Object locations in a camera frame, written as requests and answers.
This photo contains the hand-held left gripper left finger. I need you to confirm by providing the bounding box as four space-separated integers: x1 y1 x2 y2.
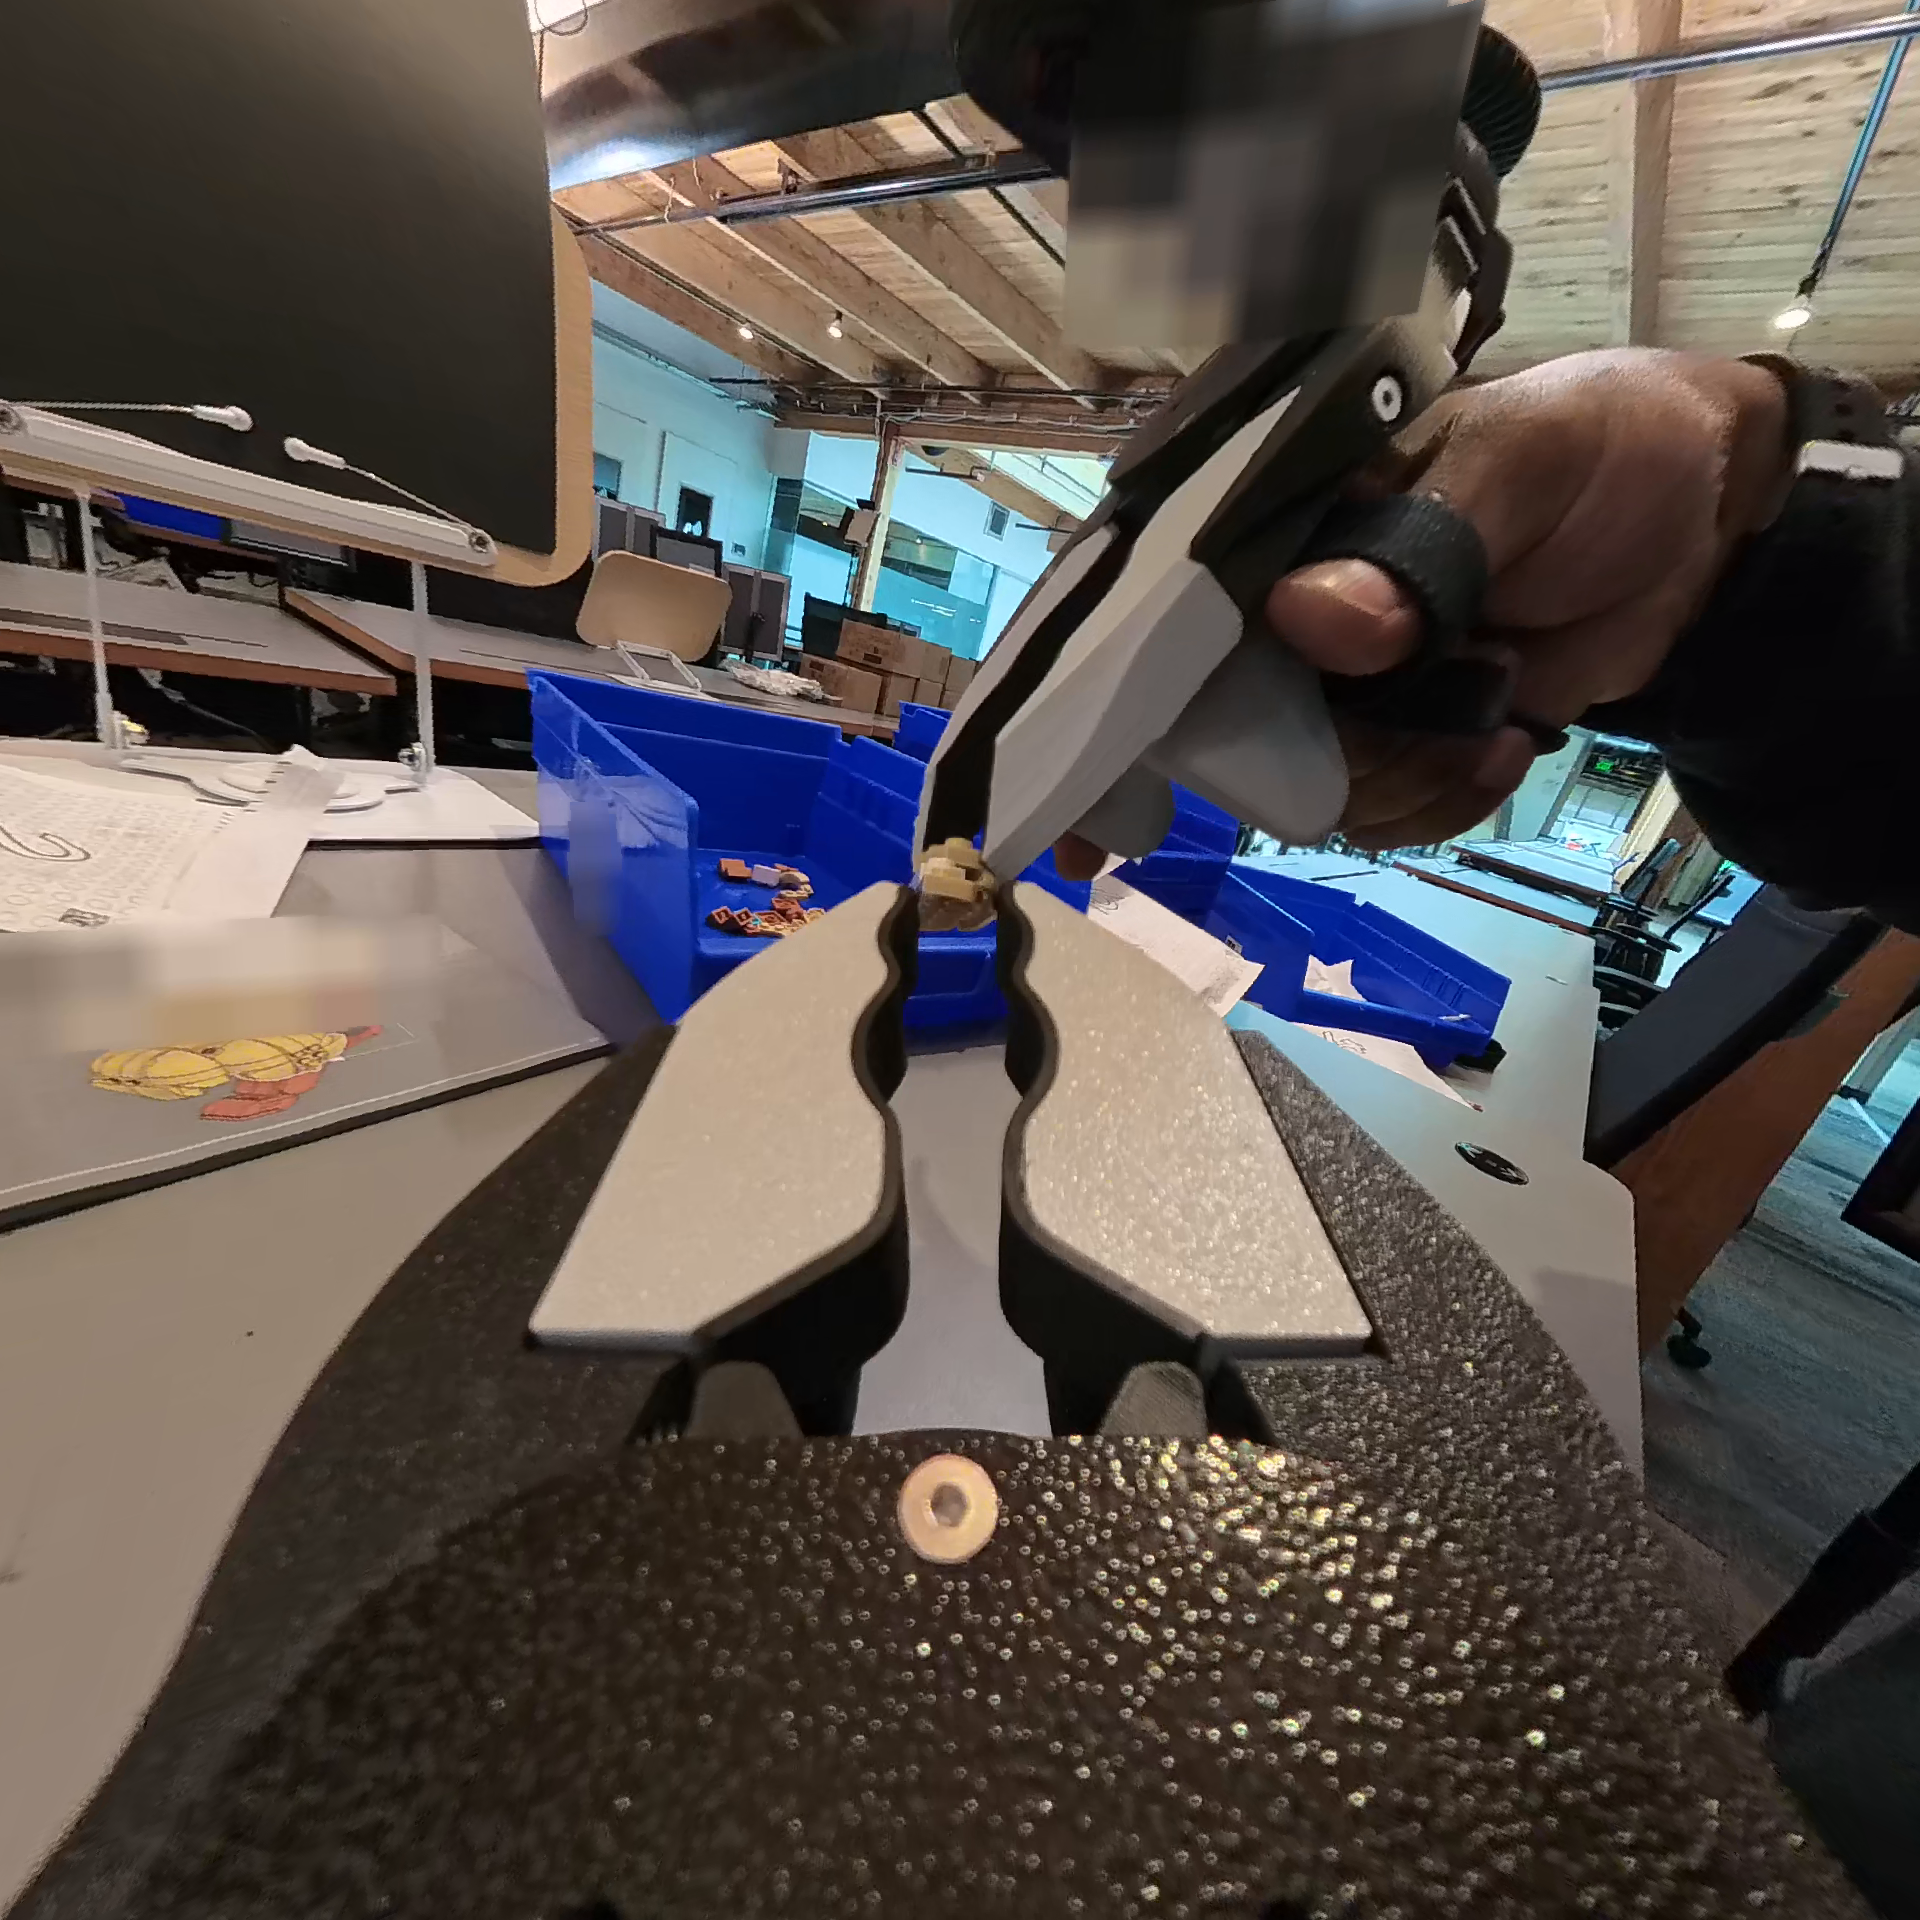
528 883 914 1430

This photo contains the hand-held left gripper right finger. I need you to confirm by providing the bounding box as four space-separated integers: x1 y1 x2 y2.
996 883 1374 1430

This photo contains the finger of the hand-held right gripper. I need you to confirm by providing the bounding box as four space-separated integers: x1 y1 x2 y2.
976 557 1248 880
919 387 1308 864

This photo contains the person's right forearm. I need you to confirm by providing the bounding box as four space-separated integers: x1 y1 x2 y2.
1590 435 1920 933

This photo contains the grey desk with wooden edge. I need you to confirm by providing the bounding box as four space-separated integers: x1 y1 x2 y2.
0 563 903 740

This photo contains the person's right hand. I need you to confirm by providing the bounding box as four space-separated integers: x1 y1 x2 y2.
1054 347 1808 886

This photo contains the stack of cardboard boxes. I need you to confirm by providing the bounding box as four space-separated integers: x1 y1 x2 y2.
794 616 985 723

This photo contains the group of small loose bricks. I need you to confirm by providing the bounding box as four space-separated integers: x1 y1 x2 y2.
703 855 829 941

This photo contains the blue plastic storage bin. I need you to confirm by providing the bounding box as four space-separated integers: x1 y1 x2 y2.
528 670 1104 1039
1078 780 1513 1069

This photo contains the grey instruction booklet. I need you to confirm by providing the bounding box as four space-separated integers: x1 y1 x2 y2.
0 915 615 1231

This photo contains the black floor lamp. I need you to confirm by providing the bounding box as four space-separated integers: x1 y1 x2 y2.
1447 23 1546 173

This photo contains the tan wooden chair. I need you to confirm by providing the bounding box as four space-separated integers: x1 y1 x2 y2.
576 550 735 672

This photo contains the black wristwatch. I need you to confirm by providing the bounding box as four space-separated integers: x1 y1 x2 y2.
1738 351 1911 484

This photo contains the white printed paper sheet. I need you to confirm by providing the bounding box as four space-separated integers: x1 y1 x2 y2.
0 757 313 935

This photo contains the black board with wooden rim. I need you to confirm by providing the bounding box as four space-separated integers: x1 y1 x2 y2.
0 0 597 589

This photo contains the white bar with pull cords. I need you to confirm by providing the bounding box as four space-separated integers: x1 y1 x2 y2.
0 398 501 570

